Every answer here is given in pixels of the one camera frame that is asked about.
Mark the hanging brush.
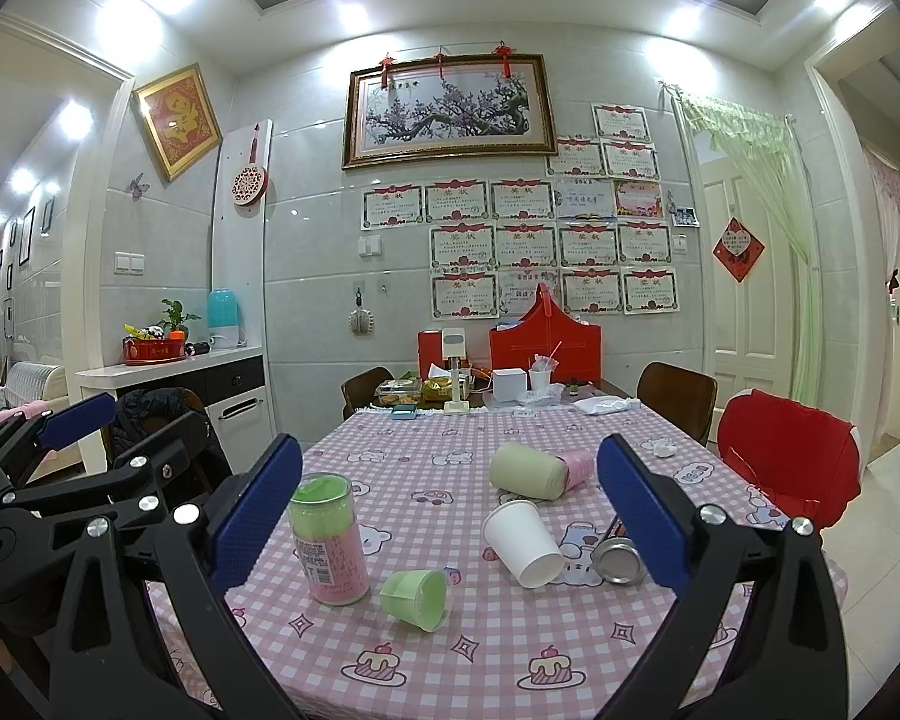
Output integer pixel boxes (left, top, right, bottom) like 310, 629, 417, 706
348, 288, 377, 337

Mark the brown wooden chair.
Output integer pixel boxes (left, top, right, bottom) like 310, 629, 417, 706
637, 361, 719, 437
340, 367, 395, 422

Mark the green pink cylindrical container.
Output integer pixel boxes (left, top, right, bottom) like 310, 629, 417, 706
288, 472, 371, 606

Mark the pink checked tablecloth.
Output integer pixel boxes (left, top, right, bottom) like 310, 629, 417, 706
146, 399, 850, 720

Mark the white cup with straws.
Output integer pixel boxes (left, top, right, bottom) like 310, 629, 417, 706
527, 341, 563, 395

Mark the red gift bag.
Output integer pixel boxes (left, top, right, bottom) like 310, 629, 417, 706
489, 283, 604, 392

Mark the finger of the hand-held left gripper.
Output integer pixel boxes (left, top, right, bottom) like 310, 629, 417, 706
0, 394, 117, 502
15, 409, 214, 522

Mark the red diamond wall decoration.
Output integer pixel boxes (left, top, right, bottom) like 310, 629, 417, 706
712, 217, 767, 284

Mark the red box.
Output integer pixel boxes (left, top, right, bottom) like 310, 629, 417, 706
417, 329, 452, 380

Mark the white black sideboard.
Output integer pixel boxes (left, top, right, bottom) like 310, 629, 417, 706
74, 344, 272, 482

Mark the light sofa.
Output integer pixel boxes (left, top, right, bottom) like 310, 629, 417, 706
0, 358, 70, 437

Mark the pale green cup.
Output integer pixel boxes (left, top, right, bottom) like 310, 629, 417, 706
489, 442, 572, 502

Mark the black jacket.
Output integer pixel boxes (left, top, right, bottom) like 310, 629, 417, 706
111, 387, 215, 500

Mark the red round tray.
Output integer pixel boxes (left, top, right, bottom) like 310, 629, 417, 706
121, 337, 191, 367

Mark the white desk stand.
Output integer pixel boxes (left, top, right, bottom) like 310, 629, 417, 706
441, 328, 473, 415

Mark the pink cup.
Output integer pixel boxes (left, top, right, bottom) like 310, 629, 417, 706
561, 450, 596, 494

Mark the gold framed red picture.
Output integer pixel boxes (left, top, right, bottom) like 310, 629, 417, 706
132, 63, 223, 183

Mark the small green plastic cup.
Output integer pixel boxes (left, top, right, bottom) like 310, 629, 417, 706
379, 568, 450, 632

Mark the framed plum blossom painting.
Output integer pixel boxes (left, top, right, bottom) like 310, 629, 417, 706
340, 53, 558, 171

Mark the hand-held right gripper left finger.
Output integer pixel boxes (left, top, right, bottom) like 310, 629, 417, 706
49, 433, 305, 720

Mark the green string curtain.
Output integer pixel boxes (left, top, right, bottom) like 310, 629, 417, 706
675, 88, 817, 392

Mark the red covered chair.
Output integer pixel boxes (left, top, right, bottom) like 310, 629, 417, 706
717, 388, 865, 535

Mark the clear food container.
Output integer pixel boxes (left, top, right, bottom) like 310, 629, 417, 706
374, 378, 424, 407

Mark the group of wall certificates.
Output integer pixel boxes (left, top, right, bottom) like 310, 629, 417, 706
358, 103, 680, 320

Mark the white plastic bag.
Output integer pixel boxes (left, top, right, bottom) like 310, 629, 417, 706
572, 394, 636, 416

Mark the white door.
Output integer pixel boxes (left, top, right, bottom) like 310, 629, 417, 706
699, 156, 779, 407

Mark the potted green plant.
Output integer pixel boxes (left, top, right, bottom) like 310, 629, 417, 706
157, 299, 200, 343

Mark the blue white humidifier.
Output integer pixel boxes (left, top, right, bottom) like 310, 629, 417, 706
206, 288, 244, 350

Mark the stainless steel cup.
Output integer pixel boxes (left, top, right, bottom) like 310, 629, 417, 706
592, 517, 650, 585

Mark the red round hanging ornament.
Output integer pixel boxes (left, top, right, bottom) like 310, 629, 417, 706
231, 123, 271, 206

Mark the white paper cup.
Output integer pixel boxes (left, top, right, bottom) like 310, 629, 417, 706
482, 499, 566, 589

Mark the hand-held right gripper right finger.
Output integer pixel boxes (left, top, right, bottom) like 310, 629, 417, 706
597, 433, 850, 720

